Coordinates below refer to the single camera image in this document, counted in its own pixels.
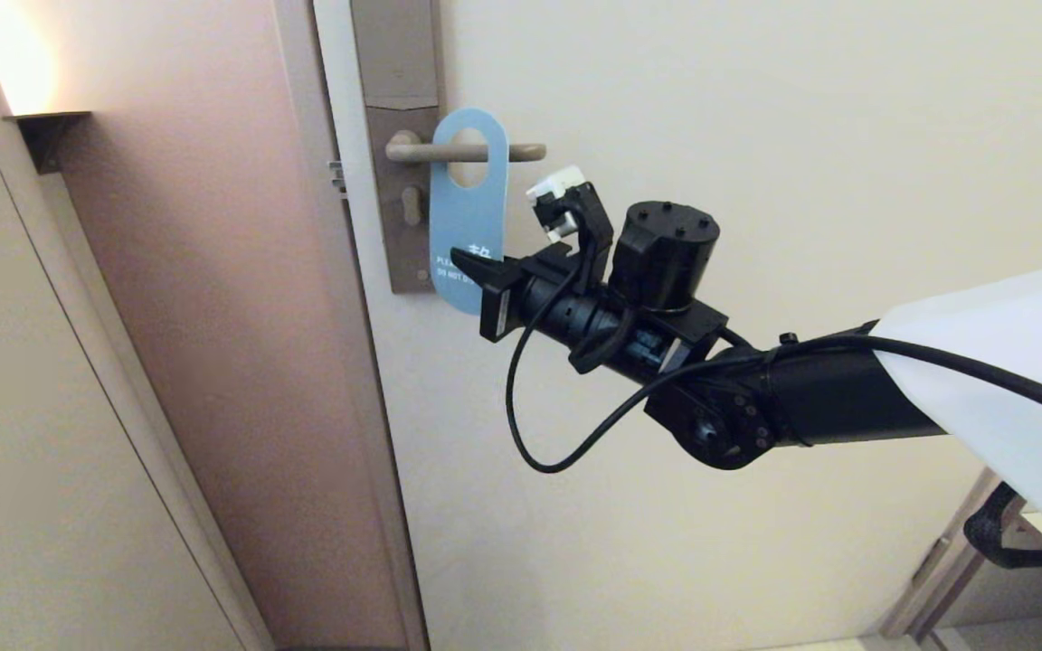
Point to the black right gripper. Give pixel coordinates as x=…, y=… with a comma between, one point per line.
x=548, y=303

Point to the white door hanger sign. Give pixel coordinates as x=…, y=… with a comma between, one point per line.
x=467, y=226

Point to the small pale oblong object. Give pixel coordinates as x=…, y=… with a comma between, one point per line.
x=411, y=206

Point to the metal door latch plate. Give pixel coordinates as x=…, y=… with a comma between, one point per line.
x=338, y=178

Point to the white room door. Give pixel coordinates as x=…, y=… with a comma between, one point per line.
x=711, y=561

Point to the brown metal lock plate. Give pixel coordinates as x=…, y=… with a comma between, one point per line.
x=399, y=54

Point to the beige cabinet panel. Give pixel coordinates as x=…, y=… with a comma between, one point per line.
x=23, y=407

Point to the beige door frame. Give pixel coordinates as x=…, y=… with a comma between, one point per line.
x=340, y=298

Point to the dark wall lamp bracket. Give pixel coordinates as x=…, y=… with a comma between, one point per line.
x=46, y=136

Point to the small metal frame hinge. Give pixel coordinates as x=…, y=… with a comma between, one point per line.
x=930, y=561

